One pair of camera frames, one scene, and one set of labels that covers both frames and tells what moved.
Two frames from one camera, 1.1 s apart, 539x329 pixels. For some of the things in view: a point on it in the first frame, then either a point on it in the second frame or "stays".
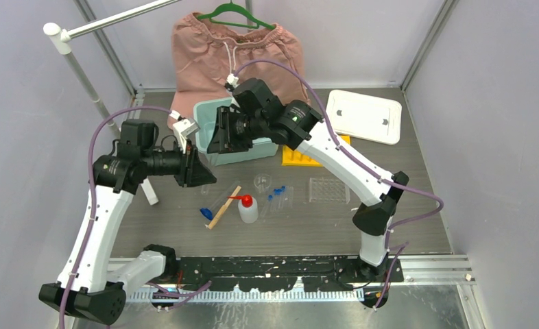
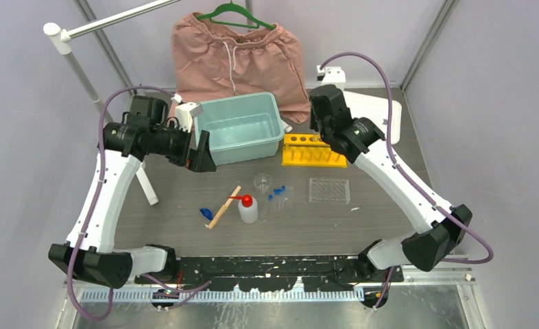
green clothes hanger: (236, 7) stays
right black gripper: (221, 142) to (312, 120)
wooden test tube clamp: (211, 224) stays
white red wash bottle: (247, 208) stays
